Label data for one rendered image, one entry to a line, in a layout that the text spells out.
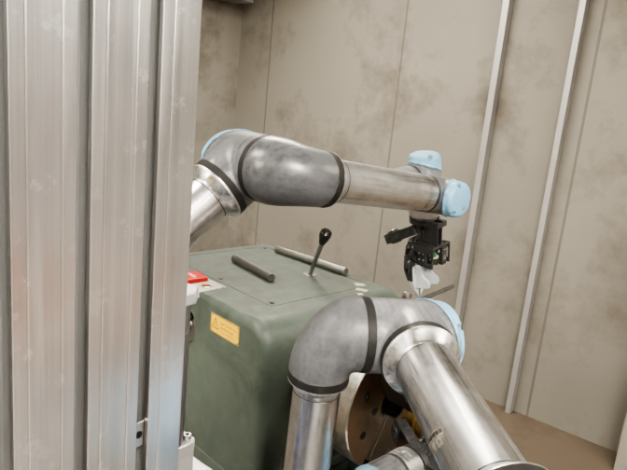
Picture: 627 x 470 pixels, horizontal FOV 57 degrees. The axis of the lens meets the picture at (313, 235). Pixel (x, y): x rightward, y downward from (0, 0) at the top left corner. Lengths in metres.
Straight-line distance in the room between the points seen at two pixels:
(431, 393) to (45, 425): 0.48
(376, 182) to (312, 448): 0.45
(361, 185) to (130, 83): 0.68
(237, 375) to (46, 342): 0.98
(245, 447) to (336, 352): 0.57
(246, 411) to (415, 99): 2.94
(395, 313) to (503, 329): 2.95
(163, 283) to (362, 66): 3.85
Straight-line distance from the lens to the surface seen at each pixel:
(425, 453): 1.17
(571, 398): 3.79
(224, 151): 1.00
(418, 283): 1.45
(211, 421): 1.46
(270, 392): 1.28
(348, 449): 1.30
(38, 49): 0.34
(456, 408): 0.71
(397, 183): 1.07
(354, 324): 0.85
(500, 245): 3.71
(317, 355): 0.86
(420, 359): 0.80
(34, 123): 0.34
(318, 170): 0.93
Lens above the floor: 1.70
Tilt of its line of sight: 12 degrees down
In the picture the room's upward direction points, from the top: 6 degrees clockwise
